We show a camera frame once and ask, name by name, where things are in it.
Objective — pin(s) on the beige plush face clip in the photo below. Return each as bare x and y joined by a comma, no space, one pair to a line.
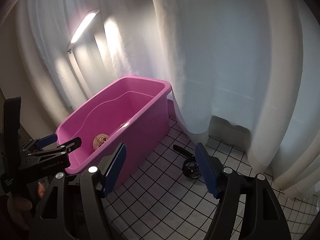
99,140

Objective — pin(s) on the pink plastic tub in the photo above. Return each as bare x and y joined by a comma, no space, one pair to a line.
138,100

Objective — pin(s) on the pink strawberry headband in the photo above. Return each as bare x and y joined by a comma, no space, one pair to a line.
124,124

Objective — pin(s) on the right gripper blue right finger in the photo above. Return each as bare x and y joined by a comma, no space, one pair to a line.
210,169

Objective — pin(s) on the white curtain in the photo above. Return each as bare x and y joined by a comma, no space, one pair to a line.
246,71

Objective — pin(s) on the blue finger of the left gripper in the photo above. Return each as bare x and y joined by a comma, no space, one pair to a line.
46,141
69,146

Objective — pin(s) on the bright lamp light bar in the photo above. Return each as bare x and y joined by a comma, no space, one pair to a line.
81,27

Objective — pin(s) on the black white checkered cloth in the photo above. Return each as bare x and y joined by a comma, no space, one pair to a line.
159,202

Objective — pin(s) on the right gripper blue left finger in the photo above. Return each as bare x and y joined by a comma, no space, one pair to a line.
113,169

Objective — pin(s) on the person's left hand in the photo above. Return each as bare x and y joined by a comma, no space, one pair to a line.
18,209

